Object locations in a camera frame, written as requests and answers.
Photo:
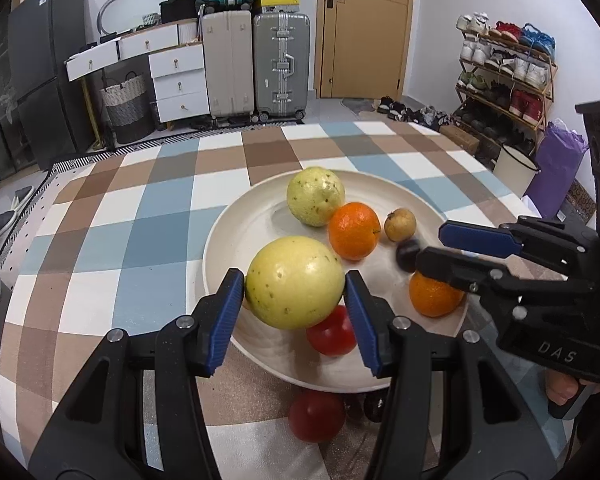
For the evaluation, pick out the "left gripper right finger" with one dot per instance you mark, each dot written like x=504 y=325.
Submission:
x=488 y=430

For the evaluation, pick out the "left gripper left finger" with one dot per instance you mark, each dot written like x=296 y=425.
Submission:
x=97 y=430

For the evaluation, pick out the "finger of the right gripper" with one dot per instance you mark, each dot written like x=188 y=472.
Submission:
x=482 y=278
x=485 y=238

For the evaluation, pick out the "orange mandarin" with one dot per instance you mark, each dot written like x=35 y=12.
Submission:
x=432 y=298
x=354 y=231

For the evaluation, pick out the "dark chestnut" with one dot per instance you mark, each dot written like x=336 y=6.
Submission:
x=406 y=254

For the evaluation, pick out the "small brown longan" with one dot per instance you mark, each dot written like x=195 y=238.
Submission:
x=400 y=225

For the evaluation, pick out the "red cherry tomato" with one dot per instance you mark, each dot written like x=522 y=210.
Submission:
x=316 y=416
x=334 y=336

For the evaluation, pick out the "yellow green guava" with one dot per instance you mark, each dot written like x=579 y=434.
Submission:
x=313 y=196

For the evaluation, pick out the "right hand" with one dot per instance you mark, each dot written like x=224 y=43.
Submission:
x=560 y=388

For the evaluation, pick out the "white enamel bucket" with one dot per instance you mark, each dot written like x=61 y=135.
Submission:
x=515 y=169

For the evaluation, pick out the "purple bag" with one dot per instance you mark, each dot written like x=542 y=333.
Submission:
x=559 y=157

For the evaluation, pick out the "wooden shoe rack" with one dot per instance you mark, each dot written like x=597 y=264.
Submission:
x=505 y=90

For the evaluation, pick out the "checkered tablecloth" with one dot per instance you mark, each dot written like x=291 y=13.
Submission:
x=119 y=243

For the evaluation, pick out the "wooden door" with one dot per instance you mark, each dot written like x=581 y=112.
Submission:
x=361 y=48

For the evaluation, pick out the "silver suitcase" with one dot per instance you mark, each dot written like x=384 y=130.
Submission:
x=281 y=56

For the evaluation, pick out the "woven laundry basket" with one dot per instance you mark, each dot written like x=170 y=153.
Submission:
x=128 y=108

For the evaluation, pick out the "yellow box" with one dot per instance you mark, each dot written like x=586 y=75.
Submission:
x=279 y=6

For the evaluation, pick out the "beige suitcase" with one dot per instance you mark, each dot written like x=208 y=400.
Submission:
x=228 y=62

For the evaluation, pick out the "white drawer desk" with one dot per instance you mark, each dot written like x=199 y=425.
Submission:
x=175 y=57

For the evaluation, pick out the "black refrigerator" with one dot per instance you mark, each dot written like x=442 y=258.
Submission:
x=42 y=35

